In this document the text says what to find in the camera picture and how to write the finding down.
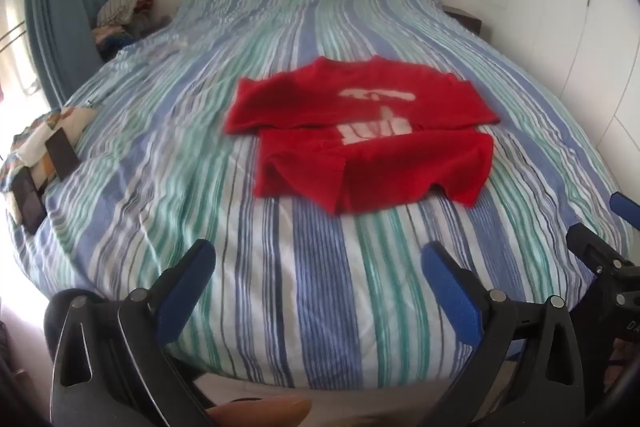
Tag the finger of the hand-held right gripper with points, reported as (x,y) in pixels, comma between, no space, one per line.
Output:
(595,249)
(627,206)

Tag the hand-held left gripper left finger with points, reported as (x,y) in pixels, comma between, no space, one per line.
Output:
(185,292)

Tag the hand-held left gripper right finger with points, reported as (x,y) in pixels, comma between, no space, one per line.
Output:
(450,292)

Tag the red knit sweater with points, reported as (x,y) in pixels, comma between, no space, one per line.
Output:
(370,157)

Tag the pile of clothes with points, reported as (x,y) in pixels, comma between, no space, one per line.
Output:
(122,14)

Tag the dark phone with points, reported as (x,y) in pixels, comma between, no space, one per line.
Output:
(62,154)
(29,202)

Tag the white wardrobe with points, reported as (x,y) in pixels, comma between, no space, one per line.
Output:
(575,7)

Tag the patterned pillow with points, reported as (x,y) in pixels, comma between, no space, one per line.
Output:
(30,147)

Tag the dark wooden nightstand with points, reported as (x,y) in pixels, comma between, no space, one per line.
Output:
(465,19)

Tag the blue curtain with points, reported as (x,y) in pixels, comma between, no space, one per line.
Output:
(65,7)

